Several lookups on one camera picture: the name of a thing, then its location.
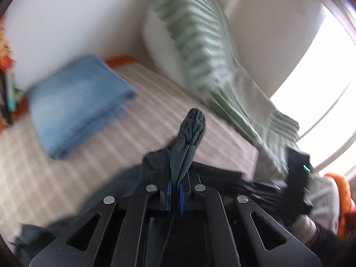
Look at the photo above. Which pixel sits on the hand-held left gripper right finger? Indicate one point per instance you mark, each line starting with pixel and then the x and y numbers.
pixel 182 199

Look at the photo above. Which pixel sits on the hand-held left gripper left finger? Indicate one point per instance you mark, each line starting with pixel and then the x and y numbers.
pixel 168 197

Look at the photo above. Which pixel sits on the dark grey pants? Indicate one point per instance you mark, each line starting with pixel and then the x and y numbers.
pixel 192 133

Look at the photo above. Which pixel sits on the person's right forearm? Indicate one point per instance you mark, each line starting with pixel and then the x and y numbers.
pixel 319 235

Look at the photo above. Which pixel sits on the person's light clothing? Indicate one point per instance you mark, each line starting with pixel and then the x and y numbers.
pixel 325 197

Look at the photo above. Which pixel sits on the beige checked blanket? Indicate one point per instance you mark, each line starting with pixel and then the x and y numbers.
pixel 133 133

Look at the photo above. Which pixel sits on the window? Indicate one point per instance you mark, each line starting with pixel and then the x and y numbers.
pixel 319 83

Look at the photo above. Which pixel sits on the folded blue jeans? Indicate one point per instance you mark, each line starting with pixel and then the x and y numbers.
pixel 75 100

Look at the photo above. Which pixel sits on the green patterned white pillow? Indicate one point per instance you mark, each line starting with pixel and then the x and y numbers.
pixel 200 47

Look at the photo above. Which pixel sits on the orange patterned cloth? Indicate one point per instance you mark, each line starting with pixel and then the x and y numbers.
pixel 4 52

